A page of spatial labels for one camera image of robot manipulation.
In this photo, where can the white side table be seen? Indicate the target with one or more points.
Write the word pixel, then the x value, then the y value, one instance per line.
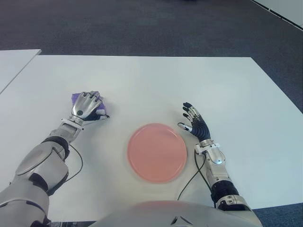
pixel 11 63

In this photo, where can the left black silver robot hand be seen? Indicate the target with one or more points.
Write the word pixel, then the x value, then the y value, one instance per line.
pixel 85 105

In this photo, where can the silver robot torso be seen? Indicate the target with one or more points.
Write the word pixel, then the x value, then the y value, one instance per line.
pixel 151 215

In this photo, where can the pink round plate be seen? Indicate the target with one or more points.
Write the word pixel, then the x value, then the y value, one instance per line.
pixel 156 153

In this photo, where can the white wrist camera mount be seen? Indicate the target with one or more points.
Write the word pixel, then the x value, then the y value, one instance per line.
pixel 71 121
pixel 213 145

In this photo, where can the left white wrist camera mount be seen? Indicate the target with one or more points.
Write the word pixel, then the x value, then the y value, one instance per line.
pixel 71 121

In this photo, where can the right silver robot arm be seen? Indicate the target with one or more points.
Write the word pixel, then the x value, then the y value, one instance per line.
pixel 216 160

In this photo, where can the purple white tissue pack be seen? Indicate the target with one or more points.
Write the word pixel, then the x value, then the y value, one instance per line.
pixel 75 98

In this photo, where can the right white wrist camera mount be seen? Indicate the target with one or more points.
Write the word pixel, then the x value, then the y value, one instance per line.
pixel 213 145

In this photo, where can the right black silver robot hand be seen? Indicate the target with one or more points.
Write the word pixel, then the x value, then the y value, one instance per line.
pixel 201 128

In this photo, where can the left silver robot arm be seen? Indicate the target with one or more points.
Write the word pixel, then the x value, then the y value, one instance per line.
pixel 47 156

